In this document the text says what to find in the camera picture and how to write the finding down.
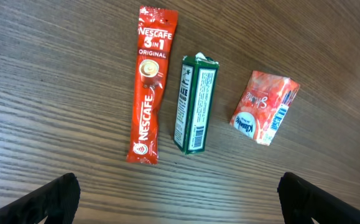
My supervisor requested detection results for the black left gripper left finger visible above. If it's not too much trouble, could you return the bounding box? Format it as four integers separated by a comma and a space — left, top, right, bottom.
0, 173, 81, 224

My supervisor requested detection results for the red candy bar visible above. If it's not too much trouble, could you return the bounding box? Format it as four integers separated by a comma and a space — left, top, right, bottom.
126, 6, 178, 164

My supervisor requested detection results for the dark green gum pack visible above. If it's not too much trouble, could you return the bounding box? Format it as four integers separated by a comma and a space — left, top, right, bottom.
173, 52, 219, 154

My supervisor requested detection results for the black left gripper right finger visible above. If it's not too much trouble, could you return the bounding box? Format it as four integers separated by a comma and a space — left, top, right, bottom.
277, 172, 360, 224

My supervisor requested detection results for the small orange white box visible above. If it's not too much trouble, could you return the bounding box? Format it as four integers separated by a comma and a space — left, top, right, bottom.
230, 70, 300, 146

